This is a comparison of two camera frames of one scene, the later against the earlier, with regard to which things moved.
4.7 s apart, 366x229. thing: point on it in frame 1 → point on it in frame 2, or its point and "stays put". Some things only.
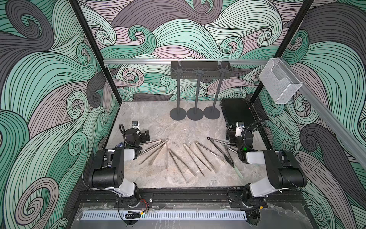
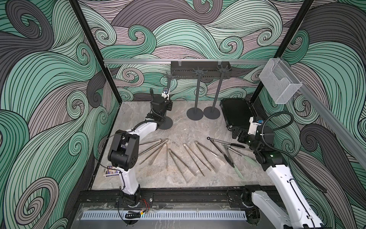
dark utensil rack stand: x=178 y=113 → x=167 y=123
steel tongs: x=153 y=147 stays put
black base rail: x=189 y=198 stays put
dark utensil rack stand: x=196 y=114 stays put
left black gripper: x=143 y=139 → x=168 y=105
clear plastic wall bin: x=279 y=81 stays put
